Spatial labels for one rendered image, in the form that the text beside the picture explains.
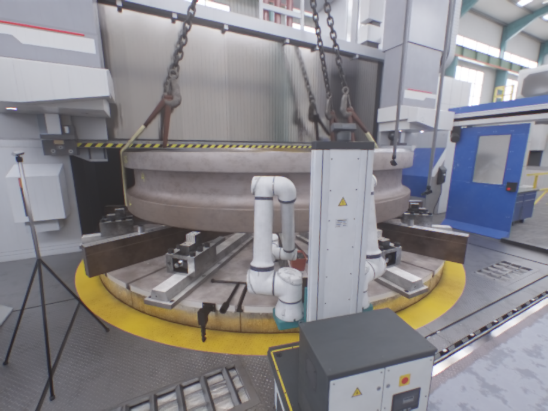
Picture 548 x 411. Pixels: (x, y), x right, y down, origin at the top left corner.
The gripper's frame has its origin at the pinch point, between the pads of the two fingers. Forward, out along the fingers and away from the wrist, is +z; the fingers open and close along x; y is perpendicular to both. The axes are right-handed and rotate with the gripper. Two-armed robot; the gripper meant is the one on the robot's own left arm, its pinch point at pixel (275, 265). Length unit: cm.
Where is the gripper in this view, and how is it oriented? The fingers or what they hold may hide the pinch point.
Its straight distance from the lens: 224.9
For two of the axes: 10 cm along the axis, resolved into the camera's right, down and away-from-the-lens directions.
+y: -1.3, -5.7, 8.1
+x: -9.9, 1.3, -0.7
